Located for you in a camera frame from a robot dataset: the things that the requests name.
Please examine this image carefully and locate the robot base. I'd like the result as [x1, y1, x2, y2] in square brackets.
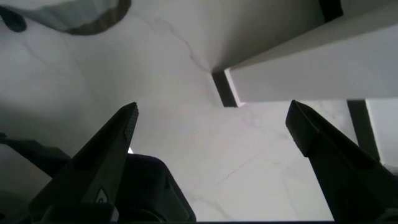
[0, 133, 197, 222]

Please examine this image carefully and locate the white laundry basket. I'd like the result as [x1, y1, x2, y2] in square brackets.
[0, 0, 132, 35]

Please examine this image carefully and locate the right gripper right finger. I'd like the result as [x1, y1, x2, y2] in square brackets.
[285, 100, 398, 223]

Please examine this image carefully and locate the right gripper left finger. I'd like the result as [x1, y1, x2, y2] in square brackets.
[29, 101, 140, 222]

